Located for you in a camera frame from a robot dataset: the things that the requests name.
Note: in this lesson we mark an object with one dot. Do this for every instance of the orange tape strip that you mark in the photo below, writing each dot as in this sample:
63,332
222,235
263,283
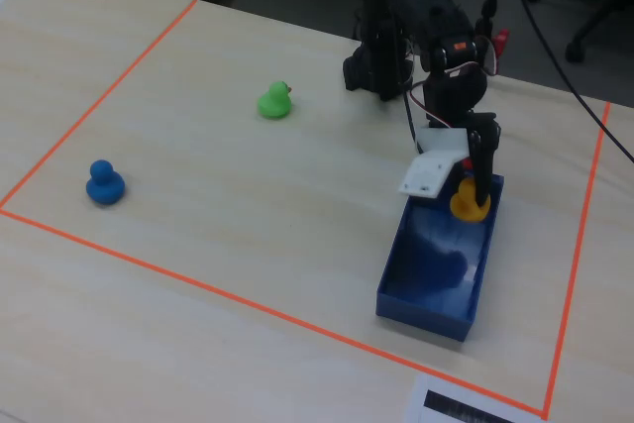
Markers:
577,254
272,309
99,98

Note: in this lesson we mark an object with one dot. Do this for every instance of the blue plastic box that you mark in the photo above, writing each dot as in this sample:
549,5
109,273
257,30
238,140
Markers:
426,269

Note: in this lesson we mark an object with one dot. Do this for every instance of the green rubber duck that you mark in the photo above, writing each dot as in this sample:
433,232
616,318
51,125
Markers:
274,102

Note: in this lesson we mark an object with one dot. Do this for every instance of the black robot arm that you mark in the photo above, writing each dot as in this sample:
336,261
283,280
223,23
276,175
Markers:
431,12

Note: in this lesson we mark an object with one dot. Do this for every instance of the blue rubber duck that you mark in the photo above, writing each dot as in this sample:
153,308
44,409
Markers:
104,185

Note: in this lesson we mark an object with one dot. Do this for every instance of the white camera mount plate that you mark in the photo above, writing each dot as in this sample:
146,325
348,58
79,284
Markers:
428,170

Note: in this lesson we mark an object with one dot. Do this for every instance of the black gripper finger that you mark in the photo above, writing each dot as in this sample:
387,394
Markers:
483,160

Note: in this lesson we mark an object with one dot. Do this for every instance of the white paper with black print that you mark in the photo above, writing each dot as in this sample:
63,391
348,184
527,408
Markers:
446,400

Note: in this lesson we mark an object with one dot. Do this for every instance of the yellow rubber duck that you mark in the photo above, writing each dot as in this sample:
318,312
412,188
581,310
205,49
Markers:
463,207

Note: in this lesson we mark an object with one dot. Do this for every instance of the red clamp knob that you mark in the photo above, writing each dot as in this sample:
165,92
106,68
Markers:
501,41

